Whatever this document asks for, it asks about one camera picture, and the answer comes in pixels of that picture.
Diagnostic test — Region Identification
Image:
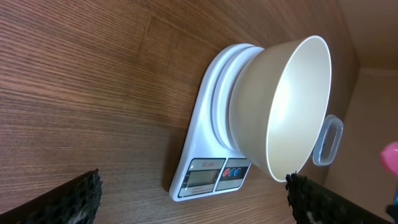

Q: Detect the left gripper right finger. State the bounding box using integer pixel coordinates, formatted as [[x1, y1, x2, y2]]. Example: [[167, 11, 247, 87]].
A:
[[285, 173, 389, 223]]

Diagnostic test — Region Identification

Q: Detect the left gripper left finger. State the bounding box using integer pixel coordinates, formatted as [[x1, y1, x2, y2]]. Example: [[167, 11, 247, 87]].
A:
[[1, 169, 103, 224]]

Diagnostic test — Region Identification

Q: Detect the pink scoop blue handle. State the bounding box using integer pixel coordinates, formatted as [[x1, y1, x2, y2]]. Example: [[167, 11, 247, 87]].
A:
[[380, 141, 397, 224]]

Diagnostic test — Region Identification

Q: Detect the white digital kitchen scale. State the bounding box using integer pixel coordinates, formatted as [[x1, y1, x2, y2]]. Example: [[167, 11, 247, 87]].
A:
[[169, 44, 263, 202]]

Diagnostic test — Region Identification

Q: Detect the white bowl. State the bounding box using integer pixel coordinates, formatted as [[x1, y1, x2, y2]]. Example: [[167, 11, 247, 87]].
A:
[[229, 35, 332, 182]]

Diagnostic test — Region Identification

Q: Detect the clear plastic container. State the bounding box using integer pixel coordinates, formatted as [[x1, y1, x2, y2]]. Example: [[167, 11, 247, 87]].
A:
[[312, 114, 343, 166]]

